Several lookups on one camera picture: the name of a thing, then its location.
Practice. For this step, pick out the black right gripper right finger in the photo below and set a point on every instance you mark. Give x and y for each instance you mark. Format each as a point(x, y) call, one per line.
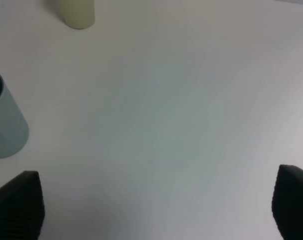
point(287, 202)

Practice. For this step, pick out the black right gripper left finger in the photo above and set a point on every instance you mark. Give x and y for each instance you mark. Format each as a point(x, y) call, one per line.
point(22, 208)

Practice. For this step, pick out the teal blue plastic cup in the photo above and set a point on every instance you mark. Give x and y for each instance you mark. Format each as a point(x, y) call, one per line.
point(14, 129)

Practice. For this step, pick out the pale green plastic cup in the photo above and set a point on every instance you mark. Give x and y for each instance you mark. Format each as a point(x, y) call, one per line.
point(77, 14)

